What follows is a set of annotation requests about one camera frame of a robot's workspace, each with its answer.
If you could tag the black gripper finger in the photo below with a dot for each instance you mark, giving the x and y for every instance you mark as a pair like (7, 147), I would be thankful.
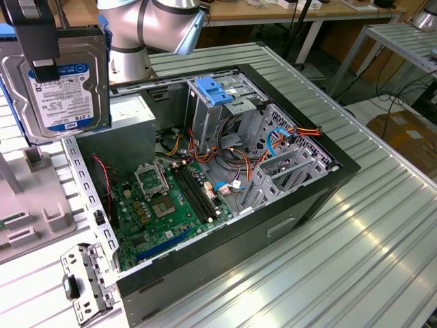
(37, 37)

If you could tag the hard disk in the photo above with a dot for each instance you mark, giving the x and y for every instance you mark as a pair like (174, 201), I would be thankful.
(78, 99)

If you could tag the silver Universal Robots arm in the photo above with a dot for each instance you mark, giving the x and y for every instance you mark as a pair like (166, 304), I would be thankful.
(129, 30)

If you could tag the grey metal disk bay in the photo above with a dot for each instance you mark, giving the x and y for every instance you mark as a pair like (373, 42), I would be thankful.
(266, 191)

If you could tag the grey power supply unit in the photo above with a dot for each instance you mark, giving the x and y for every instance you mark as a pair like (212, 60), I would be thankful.
(126, 150)

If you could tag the grey parts rack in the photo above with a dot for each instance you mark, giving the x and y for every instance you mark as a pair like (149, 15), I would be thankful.
(34, 191)

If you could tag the black case fan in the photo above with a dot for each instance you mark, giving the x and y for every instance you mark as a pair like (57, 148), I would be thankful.
(102, 191)

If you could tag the blue plastic drive latch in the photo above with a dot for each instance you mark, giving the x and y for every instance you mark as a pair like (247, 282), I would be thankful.
(211, 92)

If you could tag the grey optical drive cage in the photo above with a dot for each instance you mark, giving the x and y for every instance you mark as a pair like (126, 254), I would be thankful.
(205, 119)

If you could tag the green RAM stick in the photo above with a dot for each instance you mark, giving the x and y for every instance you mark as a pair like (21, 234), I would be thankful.
(2, 223)

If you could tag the CPU socket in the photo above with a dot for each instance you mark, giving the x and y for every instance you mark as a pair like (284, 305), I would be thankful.
(162, 206)

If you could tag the black RAM slot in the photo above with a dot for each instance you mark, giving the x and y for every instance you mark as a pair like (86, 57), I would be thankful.
(201, 191)
(191, 194)

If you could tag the green motherboard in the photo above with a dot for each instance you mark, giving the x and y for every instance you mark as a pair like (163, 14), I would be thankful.
(186, 208)

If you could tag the long wooden desk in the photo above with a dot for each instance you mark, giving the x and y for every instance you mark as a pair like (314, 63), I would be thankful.
(273, 12)

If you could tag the blue expansion slot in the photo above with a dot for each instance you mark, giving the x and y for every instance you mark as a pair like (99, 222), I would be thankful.
(164, 245)

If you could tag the small white box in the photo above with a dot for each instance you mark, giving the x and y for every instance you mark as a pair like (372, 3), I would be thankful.
(286, 4)

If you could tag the black plastic latch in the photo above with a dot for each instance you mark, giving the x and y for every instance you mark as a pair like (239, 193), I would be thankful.
(71, 287)

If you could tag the black tripod stand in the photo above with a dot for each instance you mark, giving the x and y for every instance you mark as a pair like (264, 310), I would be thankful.
(301, 20)

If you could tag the black open PC case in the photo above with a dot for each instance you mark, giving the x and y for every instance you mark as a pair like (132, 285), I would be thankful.
(222, 259)

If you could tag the brown boxes under table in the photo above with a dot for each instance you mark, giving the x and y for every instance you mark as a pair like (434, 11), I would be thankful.
(379, 65)

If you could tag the large labelled cardboard box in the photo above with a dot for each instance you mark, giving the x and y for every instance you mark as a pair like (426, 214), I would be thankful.
(409, 136)

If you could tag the silver metal cylinder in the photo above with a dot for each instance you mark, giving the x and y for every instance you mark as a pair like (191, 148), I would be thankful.
(426, 18)

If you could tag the square brown base plate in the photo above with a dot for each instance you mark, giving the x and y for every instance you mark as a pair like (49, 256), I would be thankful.
(152, 72)

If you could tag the metal expansion bracket retainer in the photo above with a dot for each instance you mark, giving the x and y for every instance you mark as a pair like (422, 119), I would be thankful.
(92, 273)

